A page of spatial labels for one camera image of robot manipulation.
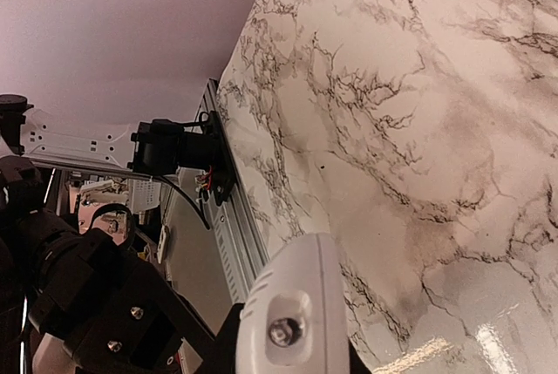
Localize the front aluminium rail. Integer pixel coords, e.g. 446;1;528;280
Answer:
160;78;271;318

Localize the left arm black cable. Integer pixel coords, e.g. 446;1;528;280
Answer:
152;175;213;231

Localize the white remote control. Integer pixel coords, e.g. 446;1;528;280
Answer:
235;234;350;374

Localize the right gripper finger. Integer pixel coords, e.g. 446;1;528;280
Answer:
213;303;245;373

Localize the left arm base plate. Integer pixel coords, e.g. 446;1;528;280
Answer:
194;111;237;206

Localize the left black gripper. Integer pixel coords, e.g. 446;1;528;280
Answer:
34;228;215;373

